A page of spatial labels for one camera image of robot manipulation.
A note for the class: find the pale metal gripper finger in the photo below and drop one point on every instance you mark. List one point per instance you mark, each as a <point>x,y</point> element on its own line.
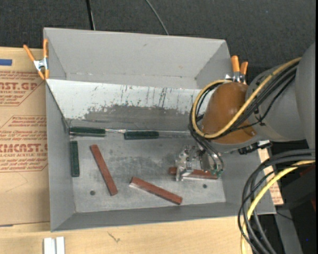
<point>182,174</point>
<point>181,158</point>

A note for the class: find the red-brown block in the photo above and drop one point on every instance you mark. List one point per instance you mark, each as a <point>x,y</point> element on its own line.
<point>202,173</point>
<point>104,170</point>
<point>156,190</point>

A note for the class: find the grey metal bin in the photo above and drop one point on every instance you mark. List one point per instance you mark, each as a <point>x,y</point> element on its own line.
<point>137,163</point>

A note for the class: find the dark green flat block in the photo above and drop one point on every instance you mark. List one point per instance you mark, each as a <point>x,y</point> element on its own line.
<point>75,159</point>
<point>87,131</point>
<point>141,135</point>

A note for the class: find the brown cardboard board red print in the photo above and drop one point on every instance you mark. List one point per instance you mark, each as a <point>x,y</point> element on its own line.
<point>21,141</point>

